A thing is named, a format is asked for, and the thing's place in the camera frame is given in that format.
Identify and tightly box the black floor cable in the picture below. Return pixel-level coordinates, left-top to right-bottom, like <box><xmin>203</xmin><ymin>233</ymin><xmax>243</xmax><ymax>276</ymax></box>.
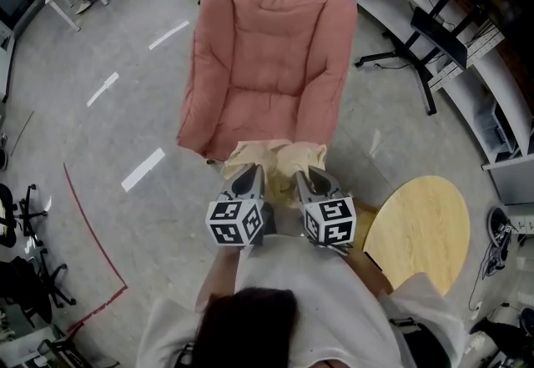
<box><xmin>468</xmin><ymin>239</ymin><xmax>509</xmax><ymax>314</ymax></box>

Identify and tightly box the large black television screen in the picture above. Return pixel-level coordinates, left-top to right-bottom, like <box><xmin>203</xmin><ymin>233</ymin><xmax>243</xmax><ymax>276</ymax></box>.
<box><xmin>411</xmin><ymin>6</ymin><xmax>469</xmax><ymax>69</ymax></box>

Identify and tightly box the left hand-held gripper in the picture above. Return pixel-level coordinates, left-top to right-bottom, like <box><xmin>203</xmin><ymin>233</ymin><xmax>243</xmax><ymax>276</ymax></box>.
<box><xmin>205</xmin><ymin>164</ymin><xmax>277</xmax><ymax>250</ymax></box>

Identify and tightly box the round wooden side table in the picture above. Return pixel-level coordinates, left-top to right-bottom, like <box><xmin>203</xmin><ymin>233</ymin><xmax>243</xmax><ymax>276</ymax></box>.
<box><xmin>362</xmin><ymin>175</ymin><xmax>471</xmax><ymax>296</ymax></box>

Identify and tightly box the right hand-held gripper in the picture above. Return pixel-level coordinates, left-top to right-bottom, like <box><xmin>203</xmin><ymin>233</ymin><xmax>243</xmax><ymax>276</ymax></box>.
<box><xmin>295</xmin><ymin>165</ymin><xmax>358</xmax><ymax>258</ymax></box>

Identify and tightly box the person's left forearm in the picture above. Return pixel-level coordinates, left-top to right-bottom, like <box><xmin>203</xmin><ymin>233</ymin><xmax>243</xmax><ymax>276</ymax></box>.
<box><xmin>195</xmin><ymin>246</ymin><xmax>251</xmax><ymax>313</ymax></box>

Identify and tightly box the black television floor stand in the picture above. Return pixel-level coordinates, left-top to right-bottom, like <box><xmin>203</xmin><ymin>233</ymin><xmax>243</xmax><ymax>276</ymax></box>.
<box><xmin>354</xmin><ymin>0</ymin><xmax>485</xmax><ymax>116</ymax></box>

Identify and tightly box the black swivel office chair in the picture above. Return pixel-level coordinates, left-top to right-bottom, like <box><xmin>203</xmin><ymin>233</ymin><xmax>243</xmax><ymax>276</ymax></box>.
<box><xmin>0</xmin><ymin>255</ymin><xmax>78</xmax><ymax>326</ymax></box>
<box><xmin>0</xmin><ymin>184</ymin><xmax>50</xmax><ymax>250</ymax></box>

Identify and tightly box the person's white shirt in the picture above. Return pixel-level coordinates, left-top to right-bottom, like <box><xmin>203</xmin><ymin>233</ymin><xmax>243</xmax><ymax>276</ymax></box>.
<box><xmin>135</xmin><ymin>234</ymin><xmax>466</xmax><ymax>368</ymax></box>

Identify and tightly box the person's right forearm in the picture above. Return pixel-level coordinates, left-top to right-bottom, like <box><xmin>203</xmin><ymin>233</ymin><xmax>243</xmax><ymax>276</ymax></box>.
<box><xmin>345</xmin><ymin>247</ymin><xmax>395</xmax><ymax>300</ymax></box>

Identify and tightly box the beige cloth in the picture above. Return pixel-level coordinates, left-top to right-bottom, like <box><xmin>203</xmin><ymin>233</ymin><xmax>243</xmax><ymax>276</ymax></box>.
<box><xmin>220</xmin><ymin>139</ymin><xmax>329</xmax><ymax>211</ymax></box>

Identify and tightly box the translucent plastic storage bin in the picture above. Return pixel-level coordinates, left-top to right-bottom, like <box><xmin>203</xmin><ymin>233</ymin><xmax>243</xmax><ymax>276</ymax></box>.
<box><xmin>473</xmin><ymin>101</ymin><xmax>521</xmax><ymax>159</ymax></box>

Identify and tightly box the pink cushioned lounge chair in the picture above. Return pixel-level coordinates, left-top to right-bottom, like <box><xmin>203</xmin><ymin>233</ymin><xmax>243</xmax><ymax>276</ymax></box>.
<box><xmin>176</xmin><ymin>0</ymin><xmax>359</xmax><ymax>162</ymax></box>

